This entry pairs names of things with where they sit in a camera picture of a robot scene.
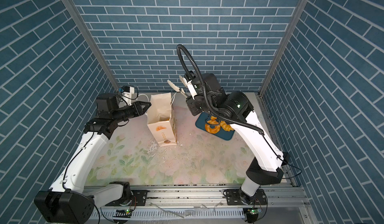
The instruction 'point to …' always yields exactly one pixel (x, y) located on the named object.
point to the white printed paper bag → (161, 120)
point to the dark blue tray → (200, 123)
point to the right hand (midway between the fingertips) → (189, 95)
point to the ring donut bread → (213, 121)
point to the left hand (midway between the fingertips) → (150, 104)
